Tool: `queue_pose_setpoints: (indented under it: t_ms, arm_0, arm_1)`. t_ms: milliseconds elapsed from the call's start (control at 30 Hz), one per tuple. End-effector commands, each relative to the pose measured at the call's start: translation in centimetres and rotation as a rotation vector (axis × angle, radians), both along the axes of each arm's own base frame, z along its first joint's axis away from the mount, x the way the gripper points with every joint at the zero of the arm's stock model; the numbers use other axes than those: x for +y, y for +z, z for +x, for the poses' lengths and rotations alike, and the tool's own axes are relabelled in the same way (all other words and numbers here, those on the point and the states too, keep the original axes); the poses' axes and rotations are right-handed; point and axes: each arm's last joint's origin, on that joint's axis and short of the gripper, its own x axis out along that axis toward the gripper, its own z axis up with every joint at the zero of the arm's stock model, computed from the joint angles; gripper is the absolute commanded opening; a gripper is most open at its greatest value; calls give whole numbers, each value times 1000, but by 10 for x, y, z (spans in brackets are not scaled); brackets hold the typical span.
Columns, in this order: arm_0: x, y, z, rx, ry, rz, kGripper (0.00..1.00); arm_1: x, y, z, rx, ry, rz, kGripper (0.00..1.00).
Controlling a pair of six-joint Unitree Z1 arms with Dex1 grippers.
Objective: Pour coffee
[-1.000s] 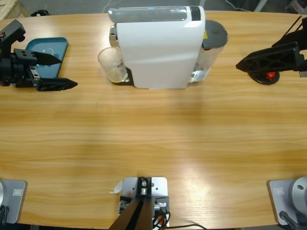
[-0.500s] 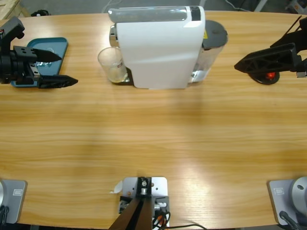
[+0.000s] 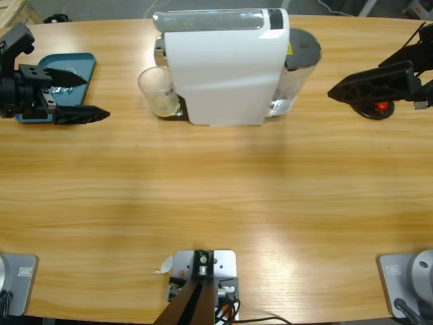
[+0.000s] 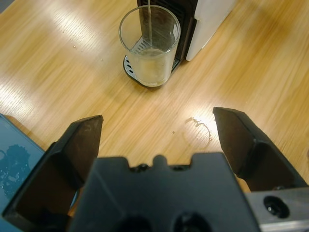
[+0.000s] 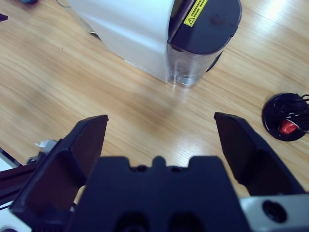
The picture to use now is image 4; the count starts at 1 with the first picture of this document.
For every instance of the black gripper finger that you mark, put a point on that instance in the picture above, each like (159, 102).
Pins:
(58, 169)
(258, 159)

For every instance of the teal plastic tray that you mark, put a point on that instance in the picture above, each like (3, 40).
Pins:
(19, 149)

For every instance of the white capsule coffee machine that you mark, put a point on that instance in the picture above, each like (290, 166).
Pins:
(212, 24)

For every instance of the clear drinking glass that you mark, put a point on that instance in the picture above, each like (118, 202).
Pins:
(152, 70)

